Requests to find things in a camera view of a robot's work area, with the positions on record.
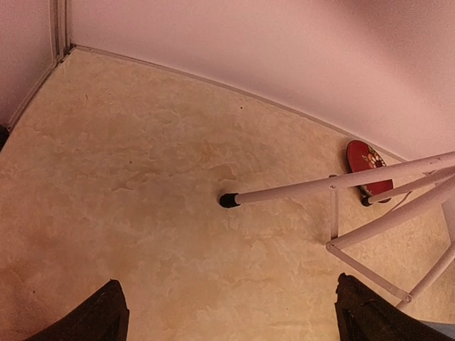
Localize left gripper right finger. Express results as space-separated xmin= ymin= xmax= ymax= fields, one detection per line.
xmin=335 ymin=273 xmax=451 ymax=340

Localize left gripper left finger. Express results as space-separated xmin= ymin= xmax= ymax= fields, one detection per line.
xmin=29 ymin=279 xmax=129 ymax=340

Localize silver tripod stand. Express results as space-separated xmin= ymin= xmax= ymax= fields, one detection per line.
xmin=216 ymin=167 xmax=454 ymax=308

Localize blue metronome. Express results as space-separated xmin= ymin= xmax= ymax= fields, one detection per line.
xmin=422 ymin=320 xmax=455 ymax=338

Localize red floral plate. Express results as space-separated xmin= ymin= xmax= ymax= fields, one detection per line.
xmin=346 ymin=140 xmax=394 ymax=206

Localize left aluminium frame post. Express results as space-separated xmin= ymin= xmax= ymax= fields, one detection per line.
xmin=49 ymin=0 xmax=70 ymax=64

